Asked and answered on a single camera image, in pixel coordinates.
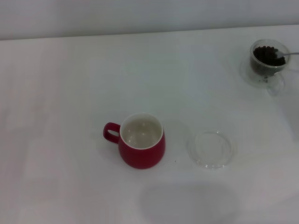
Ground red mug white inside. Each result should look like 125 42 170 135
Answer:
103 112 166 169

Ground clear glass cup with handle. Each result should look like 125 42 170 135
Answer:
249 39 292 97

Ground metal spoon light blue handle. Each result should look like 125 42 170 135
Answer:
274 48 299 59

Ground glass saucer under cup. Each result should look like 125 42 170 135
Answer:
239 57 285 90

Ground coffee beans in glass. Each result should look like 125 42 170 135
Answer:
251 45 286 77

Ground clear glass dish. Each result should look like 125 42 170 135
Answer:
186 130 234 170

